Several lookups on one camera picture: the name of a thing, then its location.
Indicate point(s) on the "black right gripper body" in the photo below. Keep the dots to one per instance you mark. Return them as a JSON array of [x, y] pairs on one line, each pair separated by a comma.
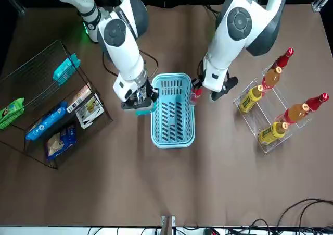
[[153, 94]]

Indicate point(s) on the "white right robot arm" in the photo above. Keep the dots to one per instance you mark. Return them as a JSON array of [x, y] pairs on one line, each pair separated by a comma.
[[119, 50]]

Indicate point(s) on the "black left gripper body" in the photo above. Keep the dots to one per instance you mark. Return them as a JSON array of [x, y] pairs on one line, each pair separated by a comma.
[[197, 83]]

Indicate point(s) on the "aluminium camera post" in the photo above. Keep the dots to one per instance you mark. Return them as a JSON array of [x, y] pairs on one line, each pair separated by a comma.
[[167, 224]]

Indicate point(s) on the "teal chips bag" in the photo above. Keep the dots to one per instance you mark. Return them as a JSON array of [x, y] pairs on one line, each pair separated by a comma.
[[145, 111], [66, 69]]

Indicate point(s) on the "light blue plastic basket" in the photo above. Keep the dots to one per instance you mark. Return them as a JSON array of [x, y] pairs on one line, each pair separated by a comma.
[[173, 141]]

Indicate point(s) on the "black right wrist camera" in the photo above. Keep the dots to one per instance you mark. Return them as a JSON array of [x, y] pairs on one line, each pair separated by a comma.
[[135, 106]]

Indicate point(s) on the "yellow drink bottle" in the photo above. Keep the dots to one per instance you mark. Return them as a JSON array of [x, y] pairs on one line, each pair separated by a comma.
[[249, 100], [271, 134]]

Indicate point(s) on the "orange tea bottle red label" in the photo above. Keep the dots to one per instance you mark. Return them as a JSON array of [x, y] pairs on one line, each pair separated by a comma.
[[271, 78], [295, 113]]

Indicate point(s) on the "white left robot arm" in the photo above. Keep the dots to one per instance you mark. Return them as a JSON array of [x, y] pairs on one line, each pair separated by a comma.
[[234, 37]]

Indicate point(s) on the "blue cookie bag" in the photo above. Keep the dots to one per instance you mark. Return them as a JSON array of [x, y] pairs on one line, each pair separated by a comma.
[[61, 142]]

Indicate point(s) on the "clear acrylic bottle tray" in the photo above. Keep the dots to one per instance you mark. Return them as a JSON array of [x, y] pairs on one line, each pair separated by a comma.
[[260, 120]]

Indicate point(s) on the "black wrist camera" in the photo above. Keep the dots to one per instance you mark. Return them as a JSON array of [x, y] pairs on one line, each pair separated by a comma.
[[229, 85], [135, 106]]

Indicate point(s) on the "red cola bottle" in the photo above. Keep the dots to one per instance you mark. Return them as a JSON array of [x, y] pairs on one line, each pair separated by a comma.
[[284, 59], [196, 95], [317, 102]]

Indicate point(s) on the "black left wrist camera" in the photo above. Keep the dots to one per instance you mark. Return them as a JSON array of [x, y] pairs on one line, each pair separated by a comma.
[[229, 85]]

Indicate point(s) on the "green snack bag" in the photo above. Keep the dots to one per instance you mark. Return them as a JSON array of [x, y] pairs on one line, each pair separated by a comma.
[[11, 113]]

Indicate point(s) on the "long blue snack bag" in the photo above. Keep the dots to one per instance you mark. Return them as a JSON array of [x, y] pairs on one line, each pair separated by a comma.
[[46, 120]]

